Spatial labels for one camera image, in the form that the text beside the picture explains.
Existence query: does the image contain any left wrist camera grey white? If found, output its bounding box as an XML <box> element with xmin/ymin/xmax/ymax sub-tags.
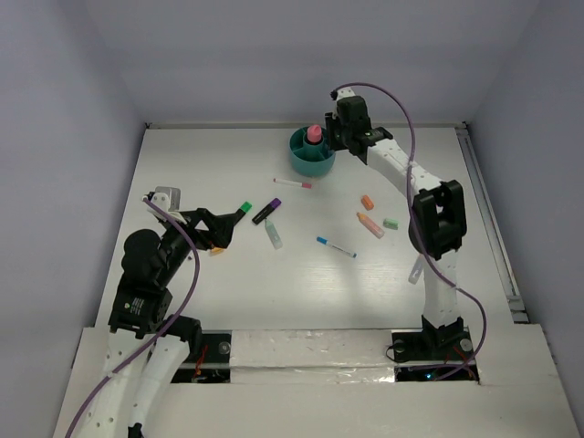
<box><xmin>145</xmin><ymin>185</ymin><xmax>182</xmax><ymax>213</ymax></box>

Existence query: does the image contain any green tip clear highlighter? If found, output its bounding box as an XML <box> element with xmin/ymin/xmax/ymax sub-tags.
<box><xmin>264</xmin><ymin>219</ymin><xmax>283</xmax><ymax>250</ymax></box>

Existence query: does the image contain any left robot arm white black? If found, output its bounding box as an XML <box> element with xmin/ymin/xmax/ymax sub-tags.
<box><xmin>66</xmin><ymin>193</ymin><xmax>248</xmax><ymax>437</ymax></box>

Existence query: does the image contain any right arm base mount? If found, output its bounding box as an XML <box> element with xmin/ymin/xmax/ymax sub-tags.
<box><xmin>385</xmin><ymin>329</ymin><xmax>479</xmax><ymax>382</ymax></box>

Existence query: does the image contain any blue cap white pen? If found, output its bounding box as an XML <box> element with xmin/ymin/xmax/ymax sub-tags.
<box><xmin>316</xmin><ymin>236</ymin><xmax>357</xmax><ymax>258</ymax></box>

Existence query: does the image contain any teal round organizer container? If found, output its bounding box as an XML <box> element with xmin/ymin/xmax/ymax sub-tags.
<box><xmin>288</xmin><ymin>125</ymin><xmax>336</xmax><ymax>178</ymax></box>

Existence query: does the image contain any pink cap white pen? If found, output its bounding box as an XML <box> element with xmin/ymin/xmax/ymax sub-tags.
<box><xmin>273</xmin><ymin>178</ymin><xmax>312</xmax><ymax>189</ymax></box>

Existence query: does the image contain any orange tip clear highlighter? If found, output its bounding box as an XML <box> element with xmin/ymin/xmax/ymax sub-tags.
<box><xmin>408</xmin><ymin>255</ymin><xmax>424</xmax><ymax>285</ymax></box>

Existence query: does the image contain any purple cap black highlighter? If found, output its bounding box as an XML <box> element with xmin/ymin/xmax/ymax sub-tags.
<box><xmin>252</xmin><ymin>198</ymin><xmax>281</xmax><ymax>225</ymax></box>

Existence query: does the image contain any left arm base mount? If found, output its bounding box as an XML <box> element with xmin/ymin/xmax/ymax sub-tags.
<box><xmin>172</xmin><ymin>331</ymin><xmax>232</xmax><ymax>384</ymax></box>

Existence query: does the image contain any orange tip pink highlighter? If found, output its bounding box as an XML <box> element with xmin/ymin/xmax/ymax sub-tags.
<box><xmin>357</xmin><ymin>213</ymin><xmax>384</xmax><ymax>239</ymax></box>

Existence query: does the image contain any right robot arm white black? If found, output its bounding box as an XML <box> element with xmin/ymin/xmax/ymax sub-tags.
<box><xmin>325</xmin><ymin>88</ymin><xmax>467</xmax><ymax>363</ymax></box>

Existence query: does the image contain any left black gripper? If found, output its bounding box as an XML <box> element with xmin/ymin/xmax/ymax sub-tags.
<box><xmin>157</xmin><ymin>205</ymin><xmax>237</xmax><ymax>282</ymax></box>

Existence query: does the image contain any foil covered front board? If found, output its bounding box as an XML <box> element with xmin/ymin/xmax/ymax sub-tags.
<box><xmin>229</xmin><ymin>329</ymin><xmax>395</xmax><ymax>384</ymax></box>

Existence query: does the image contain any pink topped centre tube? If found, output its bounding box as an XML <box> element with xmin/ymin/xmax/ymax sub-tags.
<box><xmin>306</xmin><ymin>124</ymin><xmax>323</xmax><ymax>145</ymax></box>

